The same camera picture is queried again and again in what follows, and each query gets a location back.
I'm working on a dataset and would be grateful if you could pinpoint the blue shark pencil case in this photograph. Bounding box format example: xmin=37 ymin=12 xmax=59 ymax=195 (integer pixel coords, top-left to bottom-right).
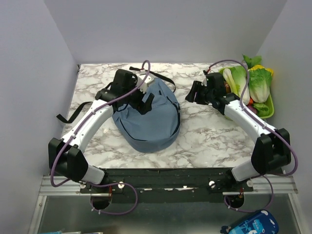
xmin=220 ymin=210 xmax=279 ymax=234

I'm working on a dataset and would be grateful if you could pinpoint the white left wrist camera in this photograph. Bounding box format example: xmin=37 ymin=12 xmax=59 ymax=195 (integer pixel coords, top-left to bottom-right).
xmin=135 ymin=70 xmax=155 ymax=94

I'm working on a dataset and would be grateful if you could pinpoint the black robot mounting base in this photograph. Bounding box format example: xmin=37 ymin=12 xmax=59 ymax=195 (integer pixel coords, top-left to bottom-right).
xmin=80 ymin=168 xmax=253 ymax=207

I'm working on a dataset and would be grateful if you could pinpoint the yellow corn cob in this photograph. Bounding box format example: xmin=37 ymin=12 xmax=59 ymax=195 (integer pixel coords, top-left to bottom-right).
xmin=249 ymin=64 xmax=274 ymax=76

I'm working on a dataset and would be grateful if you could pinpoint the purple red onion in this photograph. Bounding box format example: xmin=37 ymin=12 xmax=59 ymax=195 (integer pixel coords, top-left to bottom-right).
xmin=247 ymin=105 xmax=257 ymax=114

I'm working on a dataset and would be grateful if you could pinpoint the green leafy lettuce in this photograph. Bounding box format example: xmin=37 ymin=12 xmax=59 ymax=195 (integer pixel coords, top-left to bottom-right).
xmin=242 ymin=54 xmax=262 ymax=69

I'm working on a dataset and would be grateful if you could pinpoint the blue student backpack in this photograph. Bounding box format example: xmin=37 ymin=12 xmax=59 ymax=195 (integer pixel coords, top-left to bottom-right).
xmin=111 ymin=67 xmax=180 ymax=153

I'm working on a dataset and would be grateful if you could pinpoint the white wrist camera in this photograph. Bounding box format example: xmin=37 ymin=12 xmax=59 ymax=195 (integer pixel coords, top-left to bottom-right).
xmin=135 ymin=70 xmax=155 ymax=94
xmin=202 ymin=70 xmax=212 ymax=87

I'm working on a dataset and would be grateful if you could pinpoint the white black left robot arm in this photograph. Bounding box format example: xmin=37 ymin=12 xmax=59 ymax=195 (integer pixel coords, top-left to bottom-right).
xmin=48 ymin=68 xmax=154 ymax=193

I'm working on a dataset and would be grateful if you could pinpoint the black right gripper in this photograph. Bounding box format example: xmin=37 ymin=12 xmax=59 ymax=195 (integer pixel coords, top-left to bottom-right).
xmin=185 ymin=80 xmax=215 ymax=105

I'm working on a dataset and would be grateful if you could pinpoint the napa cabbage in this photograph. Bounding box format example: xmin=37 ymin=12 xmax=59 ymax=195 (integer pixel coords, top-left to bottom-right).
xmin=230 ymin=66 xmax=250 ymax=105
xmin=249 ymin=69 xmax=272 ymax=103

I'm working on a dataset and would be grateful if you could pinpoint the green plastic vegetable basket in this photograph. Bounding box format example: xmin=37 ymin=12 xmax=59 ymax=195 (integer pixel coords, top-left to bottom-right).
xmin=219 ymin=67 xmax=274 ymax=119

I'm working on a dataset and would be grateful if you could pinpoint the left napa cabbage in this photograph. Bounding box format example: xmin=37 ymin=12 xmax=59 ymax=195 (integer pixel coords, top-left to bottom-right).
xmin=230 ymin=66 xmax=250 ymax=105

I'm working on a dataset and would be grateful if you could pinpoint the right napa cabbage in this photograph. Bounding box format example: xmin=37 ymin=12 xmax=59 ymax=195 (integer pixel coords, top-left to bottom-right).
xmin=249 ymin=69 xmax=272 ymax=103

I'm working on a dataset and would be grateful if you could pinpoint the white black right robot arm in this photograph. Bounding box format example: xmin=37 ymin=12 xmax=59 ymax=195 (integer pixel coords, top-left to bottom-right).
xmin=185 ymin=73 xmax=291 ymax=191

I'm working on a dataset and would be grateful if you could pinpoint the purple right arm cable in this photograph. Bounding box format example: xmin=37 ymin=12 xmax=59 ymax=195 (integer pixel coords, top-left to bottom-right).
xmin=207 ymin=59 xmax=299 ymax=212

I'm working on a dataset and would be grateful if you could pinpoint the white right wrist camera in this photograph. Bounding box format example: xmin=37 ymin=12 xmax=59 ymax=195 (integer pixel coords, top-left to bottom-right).
xmin=202 ymin=70 xmax=212 ymax=87

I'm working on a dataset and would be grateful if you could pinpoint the brown mushroom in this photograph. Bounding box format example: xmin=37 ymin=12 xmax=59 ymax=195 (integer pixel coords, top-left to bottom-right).
xmin=224 ymin=82 xmax=231 ymax=93

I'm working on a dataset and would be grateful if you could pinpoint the aluminium rail frame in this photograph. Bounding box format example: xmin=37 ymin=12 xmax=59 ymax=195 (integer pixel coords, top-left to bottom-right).
xmin=38 ymin=175 xmax=298 ymax=196

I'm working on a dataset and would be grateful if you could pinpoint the white green leek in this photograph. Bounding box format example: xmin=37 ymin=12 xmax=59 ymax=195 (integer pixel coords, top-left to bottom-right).
xmin=223 ymin=68 xmax=238 ymax=95

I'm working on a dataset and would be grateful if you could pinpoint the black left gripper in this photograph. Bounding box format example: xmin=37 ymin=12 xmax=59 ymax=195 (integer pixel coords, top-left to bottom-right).
xmin=124 ymin=78 xmax=155 ymax=115

